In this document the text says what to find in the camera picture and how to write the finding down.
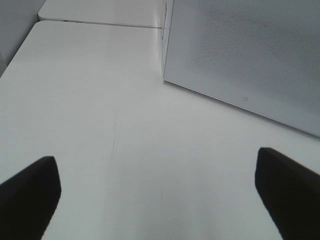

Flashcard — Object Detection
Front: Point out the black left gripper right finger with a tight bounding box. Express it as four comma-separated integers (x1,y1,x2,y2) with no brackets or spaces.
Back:
254,147,320,240

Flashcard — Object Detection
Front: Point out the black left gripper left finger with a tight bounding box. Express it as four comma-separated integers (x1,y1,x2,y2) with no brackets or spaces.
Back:
0,156,62,240

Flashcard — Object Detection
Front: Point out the white microwave oven body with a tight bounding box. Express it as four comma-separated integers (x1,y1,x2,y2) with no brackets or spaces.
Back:
159,0,174,80

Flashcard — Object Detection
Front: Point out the white microwave door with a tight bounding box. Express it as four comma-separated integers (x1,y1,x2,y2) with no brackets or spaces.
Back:
164,0,320,136

